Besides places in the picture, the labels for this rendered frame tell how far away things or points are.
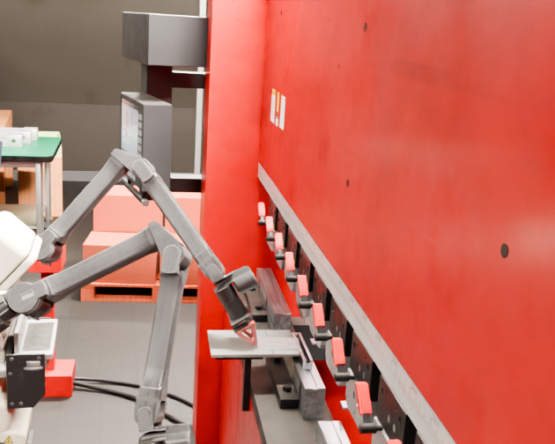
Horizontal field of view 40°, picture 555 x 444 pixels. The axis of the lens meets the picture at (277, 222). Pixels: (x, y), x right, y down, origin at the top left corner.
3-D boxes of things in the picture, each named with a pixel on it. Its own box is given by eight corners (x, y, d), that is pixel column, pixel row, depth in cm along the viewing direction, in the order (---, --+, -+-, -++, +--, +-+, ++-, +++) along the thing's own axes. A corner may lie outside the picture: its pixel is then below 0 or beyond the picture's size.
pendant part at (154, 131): (119, 170, 349) (120, 92, 340) (144, 169, 354) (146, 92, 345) (141, 192, 309) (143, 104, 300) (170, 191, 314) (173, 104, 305)
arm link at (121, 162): (128, 144, 238) (120, 136, 228) (159, 172, 236) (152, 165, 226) (33, 252, 235) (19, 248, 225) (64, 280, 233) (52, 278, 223)
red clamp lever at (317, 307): (311, 301, 177) (315, 339, 172) (329, 301, 178) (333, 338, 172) (310, 305, 179) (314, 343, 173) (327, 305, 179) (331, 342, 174)
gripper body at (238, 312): (248, 307, 232) (237, 288, 230) (253, 320, 222) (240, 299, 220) (230, 318, 232) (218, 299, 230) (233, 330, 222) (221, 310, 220)
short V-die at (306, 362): (290, 341, 240) (291, 332, 239) (299, 341, 241) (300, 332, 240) (302, 369, 221) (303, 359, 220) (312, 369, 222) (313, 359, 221)
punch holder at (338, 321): (324, 360, 180) (329, 295, 176) (358, 359, 182) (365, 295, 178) (339, 389, 166) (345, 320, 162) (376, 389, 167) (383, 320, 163)
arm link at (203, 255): (136, 173, 237) (127, 166, 226) (151, 163, 237) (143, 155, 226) (214, 284, 230) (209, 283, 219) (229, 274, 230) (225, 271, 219)
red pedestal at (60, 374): (27, 380, 407) (24, 232, 386) (75, 379, 411) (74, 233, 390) (21, 397, 388) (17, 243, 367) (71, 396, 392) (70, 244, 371)
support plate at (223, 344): (207, 333, 237) (207, 329, 237) (289, 332, 242) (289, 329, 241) (210, 358, 220) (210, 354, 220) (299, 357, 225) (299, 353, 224)
